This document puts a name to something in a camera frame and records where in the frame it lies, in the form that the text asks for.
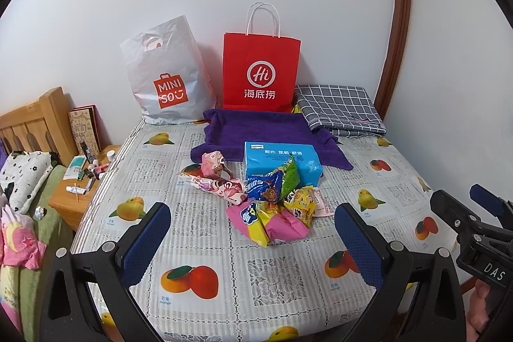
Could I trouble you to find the blue cookie snack bag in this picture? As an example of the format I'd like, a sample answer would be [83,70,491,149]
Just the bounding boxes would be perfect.
[246,170,283,203]

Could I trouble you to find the white ointment tube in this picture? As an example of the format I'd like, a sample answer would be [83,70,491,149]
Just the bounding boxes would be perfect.
[65,185,87,195]

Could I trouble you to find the yellow triangular snack bag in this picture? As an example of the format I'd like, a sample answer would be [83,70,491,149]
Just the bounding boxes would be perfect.
[283,186,316,227]

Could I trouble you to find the person's right hand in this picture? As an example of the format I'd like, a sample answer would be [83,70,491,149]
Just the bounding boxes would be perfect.
[466,279,491,341]

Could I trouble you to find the pink yellow snack bag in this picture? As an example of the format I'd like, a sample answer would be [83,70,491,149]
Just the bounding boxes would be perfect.
[225,200,309,247]

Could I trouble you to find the wooden headboard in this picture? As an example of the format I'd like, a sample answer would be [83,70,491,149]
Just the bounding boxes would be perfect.
[0,87,78,166]

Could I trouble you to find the white spotted pillow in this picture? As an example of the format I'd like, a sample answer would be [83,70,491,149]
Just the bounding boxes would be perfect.
[1,151,56,214]

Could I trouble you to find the grey checked folded cloth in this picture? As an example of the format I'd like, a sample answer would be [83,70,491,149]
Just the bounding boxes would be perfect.
[295,84,386,137]

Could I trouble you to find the teal white tube box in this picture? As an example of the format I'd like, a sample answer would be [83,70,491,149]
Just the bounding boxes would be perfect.
[63,155,87,180]

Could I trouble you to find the fruit print table cover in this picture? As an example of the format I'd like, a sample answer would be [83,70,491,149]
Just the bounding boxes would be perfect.
[72,123,457,341]

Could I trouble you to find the pink panda snack pack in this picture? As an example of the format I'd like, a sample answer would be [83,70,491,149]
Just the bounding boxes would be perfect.
[200,151,231,179]

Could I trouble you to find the white cream jar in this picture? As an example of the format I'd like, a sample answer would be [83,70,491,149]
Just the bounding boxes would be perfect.
[106,150,116,162]

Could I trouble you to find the white Miniso plastic bag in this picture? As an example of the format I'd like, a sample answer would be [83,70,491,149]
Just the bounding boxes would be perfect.
[120,16,216,125]

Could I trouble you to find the green triangular snack bag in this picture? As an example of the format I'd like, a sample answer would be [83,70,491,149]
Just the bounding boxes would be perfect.
[272,155,301,201]

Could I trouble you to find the patterned book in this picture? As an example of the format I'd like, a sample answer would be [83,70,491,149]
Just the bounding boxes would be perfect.
[69,105,101,154]

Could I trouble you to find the pink moon print cloth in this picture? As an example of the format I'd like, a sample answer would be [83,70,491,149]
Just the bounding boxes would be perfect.
[1,206,47,271]

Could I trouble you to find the blue tissue pack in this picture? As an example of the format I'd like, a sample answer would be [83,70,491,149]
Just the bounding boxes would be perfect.
[243,141,323,187]

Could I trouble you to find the pink white long snack pack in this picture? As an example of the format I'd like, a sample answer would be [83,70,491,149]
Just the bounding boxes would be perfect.
[179,164,248,205]

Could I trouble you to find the pale pink pastry pack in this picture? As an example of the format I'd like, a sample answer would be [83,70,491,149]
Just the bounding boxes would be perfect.
[313,188,334,218]

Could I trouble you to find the wooden bedside table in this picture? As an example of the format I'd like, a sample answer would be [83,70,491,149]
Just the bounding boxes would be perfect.
[48,143,121,233]

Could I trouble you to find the red Haidilao paper bag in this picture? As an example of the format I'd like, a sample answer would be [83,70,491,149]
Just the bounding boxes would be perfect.
[222,2,301,113]

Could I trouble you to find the brown wooden door frame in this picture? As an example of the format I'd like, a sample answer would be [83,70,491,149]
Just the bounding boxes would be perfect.
[374,0,411,119]

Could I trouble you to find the purple towel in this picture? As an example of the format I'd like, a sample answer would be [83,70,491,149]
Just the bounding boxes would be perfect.
[190,108,353,171]

